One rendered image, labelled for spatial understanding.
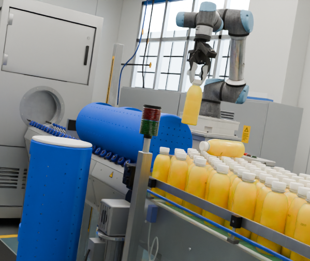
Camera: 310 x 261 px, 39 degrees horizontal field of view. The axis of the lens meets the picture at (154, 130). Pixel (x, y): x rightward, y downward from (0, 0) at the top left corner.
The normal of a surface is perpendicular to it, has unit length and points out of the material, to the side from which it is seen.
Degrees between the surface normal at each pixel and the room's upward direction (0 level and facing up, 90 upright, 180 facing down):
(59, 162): 90
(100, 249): 90
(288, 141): 90
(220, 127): 90
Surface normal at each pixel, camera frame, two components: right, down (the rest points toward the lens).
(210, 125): 0.62, 0.14
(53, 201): 0.15, 0.07
